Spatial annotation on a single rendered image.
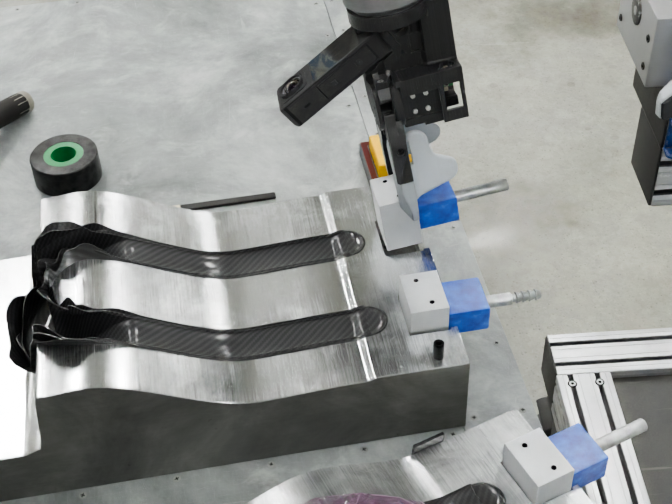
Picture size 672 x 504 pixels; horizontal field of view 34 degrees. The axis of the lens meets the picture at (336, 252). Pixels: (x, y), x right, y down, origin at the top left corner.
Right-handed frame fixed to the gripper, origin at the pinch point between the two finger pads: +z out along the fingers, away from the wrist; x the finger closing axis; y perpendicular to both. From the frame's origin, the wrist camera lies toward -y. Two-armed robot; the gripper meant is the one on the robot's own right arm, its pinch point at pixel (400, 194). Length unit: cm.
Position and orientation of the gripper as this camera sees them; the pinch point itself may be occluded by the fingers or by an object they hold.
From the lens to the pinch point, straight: 108.0
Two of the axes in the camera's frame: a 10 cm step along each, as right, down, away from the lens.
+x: -1.6, -5.6, 8.1
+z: 2.0, 7.9, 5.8
